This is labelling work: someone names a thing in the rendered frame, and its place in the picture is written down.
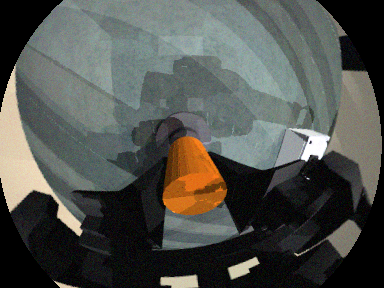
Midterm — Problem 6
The orange cylinder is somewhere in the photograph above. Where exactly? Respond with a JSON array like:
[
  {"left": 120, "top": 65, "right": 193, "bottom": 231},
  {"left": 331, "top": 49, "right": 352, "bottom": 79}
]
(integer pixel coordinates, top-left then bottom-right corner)
[{"left": 163, "top": 136, "right": 227, "bottom": 215}]

